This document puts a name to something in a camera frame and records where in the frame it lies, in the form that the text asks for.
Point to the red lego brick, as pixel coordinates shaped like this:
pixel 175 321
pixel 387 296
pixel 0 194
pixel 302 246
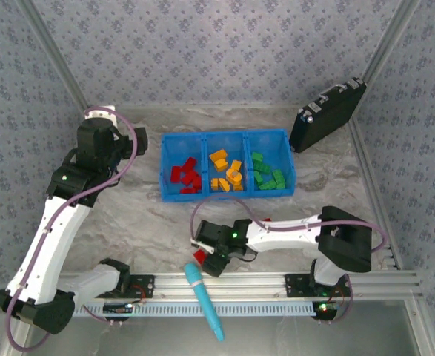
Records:
pixel 188 191
pixel 200 256
pixel 265 219
pixel 188 176
pixel 190 164
pixel 175 173
pixel 196 181

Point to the orange lego brick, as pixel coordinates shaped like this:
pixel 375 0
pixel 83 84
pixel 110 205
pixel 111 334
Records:
pixel 224 183
pixel 218 155
pixel 234 177
pixel 236 165
pixel 222 164
pixel 238 187
pixel 216 182

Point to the green lego brick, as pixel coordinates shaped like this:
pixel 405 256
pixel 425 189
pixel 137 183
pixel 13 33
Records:
pixel 278 175
pixel 256 157
pixel 266 185
pixel 281 184
pixel 261 167
pixel 258 177

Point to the blue three-compartment plastic bin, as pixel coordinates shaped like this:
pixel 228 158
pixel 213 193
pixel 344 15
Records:
pixel 172 148

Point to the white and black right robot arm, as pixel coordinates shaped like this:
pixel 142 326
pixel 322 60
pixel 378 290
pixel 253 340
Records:
pixel 287 237

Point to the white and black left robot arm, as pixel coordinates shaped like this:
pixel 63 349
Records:
pixel 50 244

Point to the light blue marker pen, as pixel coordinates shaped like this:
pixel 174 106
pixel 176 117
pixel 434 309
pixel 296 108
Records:
pixel 198 289

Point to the small controller circuit board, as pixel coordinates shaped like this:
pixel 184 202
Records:
pixel 324 308
pixel 117 308

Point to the grey metal base panel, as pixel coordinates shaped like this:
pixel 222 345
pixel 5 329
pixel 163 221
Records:
pixel 165 333

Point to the black hard carrying case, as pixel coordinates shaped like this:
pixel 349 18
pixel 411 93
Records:
pixel 324 115

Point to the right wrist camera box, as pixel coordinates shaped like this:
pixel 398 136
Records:
pixel 208 231

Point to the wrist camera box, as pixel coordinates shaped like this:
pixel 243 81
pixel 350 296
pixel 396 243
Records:
pixel 208 231
pixel 95 137

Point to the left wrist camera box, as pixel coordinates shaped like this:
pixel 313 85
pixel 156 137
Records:
pixel 95 137

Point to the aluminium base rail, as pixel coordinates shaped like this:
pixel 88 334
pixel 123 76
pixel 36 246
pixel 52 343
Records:
pixel 239 285

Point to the aluminium frame corner post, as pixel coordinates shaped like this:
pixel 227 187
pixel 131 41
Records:
pixel 391 33
pixel 54 55

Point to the aluminium table side rail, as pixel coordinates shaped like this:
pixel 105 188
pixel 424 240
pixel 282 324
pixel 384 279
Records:
pixel 367 167

